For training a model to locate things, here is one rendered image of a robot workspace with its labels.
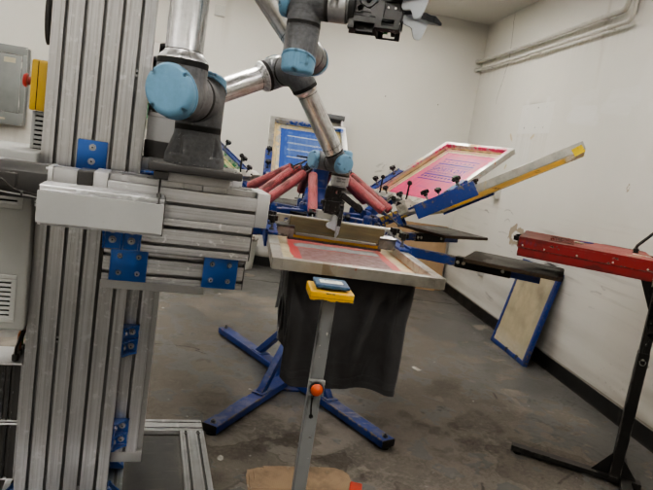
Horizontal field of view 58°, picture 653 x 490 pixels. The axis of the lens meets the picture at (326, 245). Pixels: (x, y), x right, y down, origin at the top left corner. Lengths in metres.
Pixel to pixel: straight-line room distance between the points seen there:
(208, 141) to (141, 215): 0.26
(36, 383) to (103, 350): 0.20
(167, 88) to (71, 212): 0.34
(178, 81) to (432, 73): 5.70
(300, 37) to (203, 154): 0.38
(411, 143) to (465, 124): 0.66
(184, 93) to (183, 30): 0.14
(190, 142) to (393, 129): 5.38
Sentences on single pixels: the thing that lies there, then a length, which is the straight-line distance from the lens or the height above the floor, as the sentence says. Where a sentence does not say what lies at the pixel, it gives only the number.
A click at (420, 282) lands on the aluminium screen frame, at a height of 0.97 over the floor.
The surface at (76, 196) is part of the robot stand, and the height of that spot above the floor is 1.16.
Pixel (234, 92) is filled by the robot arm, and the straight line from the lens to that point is 2.23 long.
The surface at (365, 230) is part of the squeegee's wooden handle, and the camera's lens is 2.53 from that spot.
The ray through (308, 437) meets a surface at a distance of 1.91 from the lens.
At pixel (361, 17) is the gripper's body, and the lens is 1.35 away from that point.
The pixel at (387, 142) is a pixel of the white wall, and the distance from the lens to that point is 6.77.
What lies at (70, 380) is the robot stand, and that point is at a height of 0.60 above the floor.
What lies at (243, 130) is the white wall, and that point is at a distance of 6.60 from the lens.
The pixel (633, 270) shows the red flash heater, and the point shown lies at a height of 1.05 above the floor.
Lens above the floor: 1.34
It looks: 9 degrees down
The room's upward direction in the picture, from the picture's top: 9 degrees clockwise
